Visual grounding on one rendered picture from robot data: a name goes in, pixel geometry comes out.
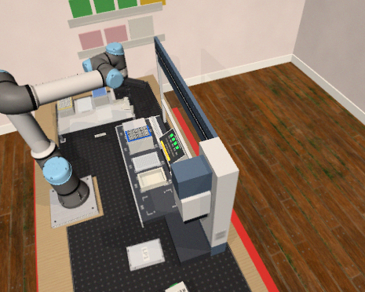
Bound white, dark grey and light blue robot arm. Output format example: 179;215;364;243
0;42;128;209

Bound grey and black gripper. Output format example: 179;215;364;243
113;74;134;115

